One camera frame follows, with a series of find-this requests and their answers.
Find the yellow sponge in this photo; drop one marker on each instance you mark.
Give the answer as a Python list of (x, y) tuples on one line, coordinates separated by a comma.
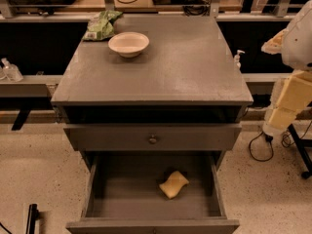
[(173, 184)]

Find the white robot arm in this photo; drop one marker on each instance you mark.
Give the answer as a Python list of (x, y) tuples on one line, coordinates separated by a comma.
[(291, 95)]

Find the grey top drawer with knob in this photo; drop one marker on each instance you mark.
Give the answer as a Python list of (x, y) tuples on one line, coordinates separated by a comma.
[(145, 137)]

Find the open grey middle drawer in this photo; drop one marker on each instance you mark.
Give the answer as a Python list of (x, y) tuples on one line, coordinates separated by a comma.
[(124, 196)]

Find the grey wooden cabinet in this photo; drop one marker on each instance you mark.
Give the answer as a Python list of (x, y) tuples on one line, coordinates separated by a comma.
[(186, 75)]

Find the white bowl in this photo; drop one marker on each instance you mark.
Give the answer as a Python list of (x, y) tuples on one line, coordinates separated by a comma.
[(128, 44)]

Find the white pump bottle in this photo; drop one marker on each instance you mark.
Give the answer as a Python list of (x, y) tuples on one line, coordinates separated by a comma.
[(237, 58)]

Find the green chip bag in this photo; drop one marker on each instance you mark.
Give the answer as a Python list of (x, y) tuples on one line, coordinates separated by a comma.
[(100, 26)]

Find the clear sanitizer bottle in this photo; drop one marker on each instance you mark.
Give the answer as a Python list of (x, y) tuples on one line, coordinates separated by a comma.
[(11, 71)]

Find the black metal stand leg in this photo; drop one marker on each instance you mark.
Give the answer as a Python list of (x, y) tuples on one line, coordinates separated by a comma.
[(302, 144)]

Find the black object on floor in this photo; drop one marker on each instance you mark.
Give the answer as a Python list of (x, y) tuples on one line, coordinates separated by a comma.
[(32, 216)]

